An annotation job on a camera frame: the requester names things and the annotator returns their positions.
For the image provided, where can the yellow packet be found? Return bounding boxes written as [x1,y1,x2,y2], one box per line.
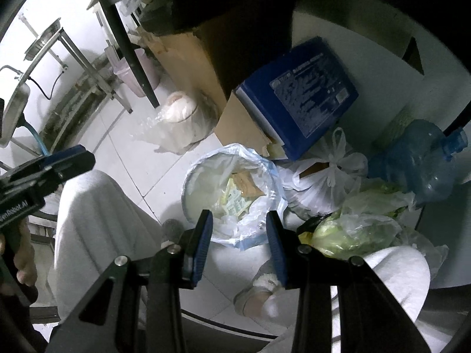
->
[296,222,315,244]

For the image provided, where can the person's left leg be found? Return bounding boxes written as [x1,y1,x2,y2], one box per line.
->
[48,169,166,324]

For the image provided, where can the black metal table frame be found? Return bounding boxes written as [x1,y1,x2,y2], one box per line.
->
[86,0,160,109]

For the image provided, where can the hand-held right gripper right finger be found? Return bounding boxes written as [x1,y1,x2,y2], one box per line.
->
[266,210,431,353]

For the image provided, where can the person's leg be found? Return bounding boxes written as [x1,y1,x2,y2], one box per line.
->
[254,246,431,353]
[48,169,166,324]

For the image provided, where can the white sack in plastic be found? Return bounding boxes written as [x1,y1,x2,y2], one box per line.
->
[136,90,218,155]

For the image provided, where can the large cardboard box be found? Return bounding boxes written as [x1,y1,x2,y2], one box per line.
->
[140,18,295,114]

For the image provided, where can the cabbage in plastic bag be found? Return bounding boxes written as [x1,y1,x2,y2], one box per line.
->
[311,182,416,260]

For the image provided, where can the grey fluffy slipper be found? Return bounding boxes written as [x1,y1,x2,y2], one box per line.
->
[233,259,291,319]
[161,219,185,243]

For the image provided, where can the steel colander bowl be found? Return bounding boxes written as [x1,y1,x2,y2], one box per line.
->
[24,18,63,61]

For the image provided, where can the grey metal stand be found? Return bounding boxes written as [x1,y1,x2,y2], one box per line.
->
[22,26,135,114]

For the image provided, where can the flat cardboard box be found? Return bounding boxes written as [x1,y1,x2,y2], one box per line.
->
[213,92,284,159]

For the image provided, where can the person's left forearm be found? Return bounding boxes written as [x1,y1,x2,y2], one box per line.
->
[0,283,50,353]

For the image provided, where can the blue hose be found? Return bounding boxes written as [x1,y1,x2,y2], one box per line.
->
[22,121,50,155]

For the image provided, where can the trash bin with blue liner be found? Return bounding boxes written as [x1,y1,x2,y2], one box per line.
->
[182,143,288,251]

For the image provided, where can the round steel basin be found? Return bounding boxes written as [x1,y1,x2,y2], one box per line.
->
[0,79,32,148]

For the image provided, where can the tied white plastic bag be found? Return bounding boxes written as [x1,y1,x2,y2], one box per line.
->
[287,127,369,217]

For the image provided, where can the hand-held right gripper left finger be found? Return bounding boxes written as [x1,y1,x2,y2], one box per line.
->
[48,209,214,353]

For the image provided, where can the blue water jug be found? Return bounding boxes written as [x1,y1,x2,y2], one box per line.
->
[368,119,468,207]

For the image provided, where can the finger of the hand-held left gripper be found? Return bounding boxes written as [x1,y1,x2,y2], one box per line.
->
[10,152,97,200]
[7,145,92,178]

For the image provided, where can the person's left hand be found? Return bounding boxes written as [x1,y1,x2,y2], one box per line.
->
[0,224,38,297]

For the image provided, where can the pink plastic bin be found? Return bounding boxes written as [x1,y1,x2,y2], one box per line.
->
[105,46,160,98]

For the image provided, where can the brown wrapper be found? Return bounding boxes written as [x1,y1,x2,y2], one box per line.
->
[232,169,266,201]

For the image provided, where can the blue box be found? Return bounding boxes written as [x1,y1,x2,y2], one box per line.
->
[235,37,359,161]

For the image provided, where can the person's right leg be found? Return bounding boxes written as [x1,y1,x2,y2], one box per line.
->
[254,246,431,353]

